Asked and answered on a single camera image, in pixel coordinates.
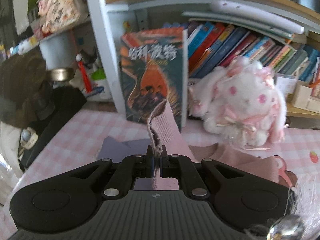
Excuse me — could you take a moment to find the pink checked tablecloth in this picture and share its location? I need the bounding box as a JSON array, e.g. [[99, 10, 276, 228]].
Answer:
[[0, 109, 320, 240]]

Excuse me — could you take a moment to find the pink knit garment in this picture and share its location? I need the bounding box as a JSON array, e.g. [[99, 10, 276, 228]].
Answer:
[[146, 99, 282, 191]]

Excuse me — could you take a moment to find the white green plastic bag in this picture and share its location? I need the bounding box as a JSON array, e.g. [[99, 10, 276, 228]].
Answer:
[[82, 66, 113, 102]]

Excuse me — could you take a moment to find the cream cardboard box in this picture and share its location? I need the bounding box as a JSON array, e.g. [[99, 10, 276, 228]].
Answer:
[[291, 80, 320, 113]]

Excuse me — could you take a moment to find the white wooden bookshelf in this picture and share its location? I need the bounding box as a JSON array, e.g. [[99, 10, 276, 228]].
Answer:
[[83, 0, 320, 120]]

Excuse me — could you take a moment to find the lavender cloth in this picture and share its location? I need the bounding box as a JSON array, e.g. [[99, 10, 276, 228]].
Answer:
[[96, 136, 153, 190]]

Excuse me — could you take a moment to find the clear plastic container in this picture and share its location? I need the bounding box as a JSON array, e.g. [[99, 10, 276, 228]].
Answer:
[[274, 73, 298, 101]]

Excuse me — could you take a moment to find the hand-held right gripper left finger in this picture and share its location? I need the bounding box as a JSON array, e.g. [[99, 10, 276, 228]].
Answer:
[[67, 145, 154, 199]]

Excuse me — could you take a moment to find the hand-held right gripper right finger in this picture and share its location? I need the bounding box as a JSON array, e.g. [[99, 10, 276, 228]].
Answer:
[[160, 147, 248, 198]]

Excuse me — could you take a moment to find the round metal tin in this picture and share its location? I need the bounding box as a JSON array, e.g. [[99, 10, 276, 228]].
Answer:
[[48, 67, 75, 82]]

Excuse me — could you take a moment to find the row of colourful books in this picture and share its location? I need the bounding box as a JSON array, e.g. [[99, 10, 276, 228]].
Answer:
[[160, 21, 320, 83]]

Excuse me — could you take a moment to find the dark illustrated book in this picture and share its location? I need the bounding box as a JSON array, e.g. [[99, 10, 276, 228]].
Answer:
[[119, 27, 190, 128]]

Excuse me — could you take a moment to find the white pink plush bunny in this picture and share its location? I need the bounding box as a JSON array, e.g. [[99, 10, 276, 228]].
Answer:
[[188, 56, 288, 151]]

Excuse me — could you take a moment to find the white fuzzy trim with bead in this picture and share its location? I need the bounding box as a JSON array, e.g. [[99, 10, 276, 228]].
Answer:
[[246, 174, 320, 240]]

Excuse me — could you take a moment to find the dark brown fuzzy object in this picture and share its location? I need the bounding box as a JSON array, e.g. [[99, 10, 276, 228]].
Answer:
[[0, 52, 55, 128]]

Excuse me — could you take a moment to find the white cup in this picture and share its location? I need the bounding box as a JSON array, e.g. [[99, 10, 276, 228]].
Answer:
[[39, 32, 77, 71]]

